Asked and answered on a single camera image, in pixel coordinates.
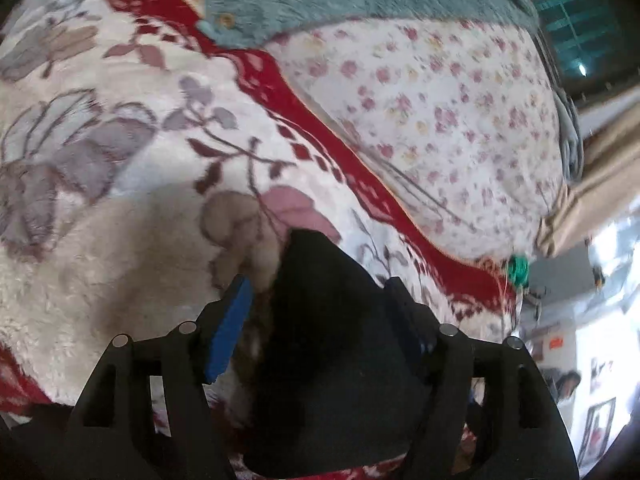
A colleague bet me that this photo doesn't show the black pants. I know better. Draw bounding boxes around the black pants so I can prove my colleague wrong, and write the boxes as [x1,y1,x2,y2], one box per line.
[226,227,482,478]

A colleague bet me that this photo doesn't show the green object beside bed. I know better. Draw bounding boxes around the green object beside bed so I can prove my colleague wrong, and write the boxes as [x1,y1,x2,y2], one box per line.
[506,255,529,288]

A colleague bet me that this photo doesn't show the red white floral blanket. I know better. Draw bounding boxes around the red white floral blanket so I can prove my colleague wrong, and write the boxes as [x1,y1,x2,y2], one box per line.
[0,0,522,480]

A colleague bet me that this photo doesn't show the beige curtain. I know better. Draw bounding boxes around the beige curtain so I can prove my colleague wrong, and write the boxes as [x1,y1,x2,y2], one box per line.
[536,105,639,258]

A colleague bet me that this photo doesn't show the grey folded cloth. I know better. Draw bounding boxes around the grey folded cloth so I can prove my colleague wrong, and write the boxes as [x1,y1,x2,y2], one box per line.
[534,28,585,185]

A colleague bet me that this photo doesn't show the floral quilted bedspread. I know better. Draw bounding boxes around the floral quilted bedspread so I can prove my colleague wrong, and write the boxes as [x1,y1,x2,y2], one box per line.
[169,0,576,266]

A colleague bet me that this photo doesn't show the window with green grille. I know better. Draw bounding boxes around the window with green grille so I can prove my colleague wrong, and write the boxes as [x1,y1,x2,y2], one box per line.
[533,0,639,96]

